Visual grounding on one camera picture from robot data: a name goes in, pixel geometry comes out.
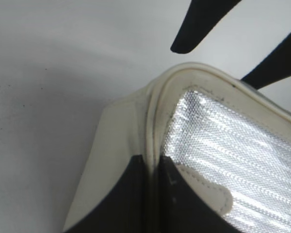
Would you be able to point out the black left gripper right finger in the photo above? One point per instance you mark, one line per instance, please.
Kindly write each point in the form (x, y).
(213, 196)

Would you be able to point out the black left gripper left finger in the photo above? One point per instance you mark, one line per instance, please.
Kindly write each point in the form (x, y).
(131, 206)

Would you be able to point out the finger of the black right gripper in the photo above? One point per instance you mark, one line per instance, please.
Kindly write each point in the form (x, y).
(275, 67)
(201, 17)

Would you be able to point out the cream bag with mesh lid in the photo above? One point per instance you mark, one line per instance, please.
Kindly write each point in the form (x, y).
(191, 111)

